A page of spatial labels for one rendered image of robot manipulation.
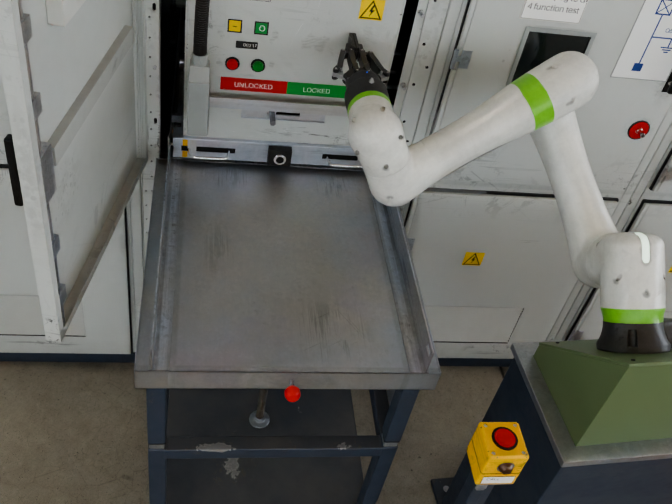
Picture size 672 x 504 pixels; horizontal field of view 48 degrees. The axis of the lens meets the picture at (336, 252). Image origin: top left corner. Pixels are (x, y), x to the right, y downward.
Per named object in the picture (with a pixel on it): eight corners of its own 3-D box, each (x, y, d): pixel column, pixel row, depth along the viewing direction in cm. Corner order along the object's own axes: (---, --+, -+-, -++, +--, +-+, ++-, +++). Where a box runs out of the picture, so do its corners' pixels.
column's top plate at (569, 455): (661, 341, 191) (665, 336, 189) (730, 453, 168) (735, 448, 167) (509, 347, 181) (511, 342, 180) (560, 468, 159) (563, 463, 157)
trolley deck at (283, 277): (434, 389, 161) (441, 372, 157) (134, 388, 150) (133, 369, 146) (386, 188, 209) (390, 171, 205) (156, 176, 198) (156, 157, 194)
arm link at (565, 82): (594, 98, 167) (567, 49, 167) (619, 85, 155) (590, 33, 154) (524, 138, 167) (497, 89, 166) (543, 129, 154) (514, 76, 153)
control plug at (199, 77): (207, 137, 178) (210, 71, 166) (186, 136, 177) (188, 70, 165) (208, 118, 183) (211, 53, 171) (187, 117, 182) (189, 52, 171)
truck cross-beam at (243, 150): (378, 168, 203) (382, 150, 198) (172, 157, 193) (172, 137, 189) (375, 157, 206) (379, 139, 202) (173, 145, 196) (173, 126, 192)
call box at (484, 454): (513, 485, 146) (531, 457, 139) (474, 486, 144) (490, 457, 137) (502, 448, 151) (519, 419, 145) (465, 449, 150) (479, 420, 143)
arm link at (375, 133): (399, 119, 141) (343, 139, 142) (416, 167, 149) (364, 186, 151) (387, 79, 151) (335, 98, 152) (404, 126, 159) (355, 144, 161)
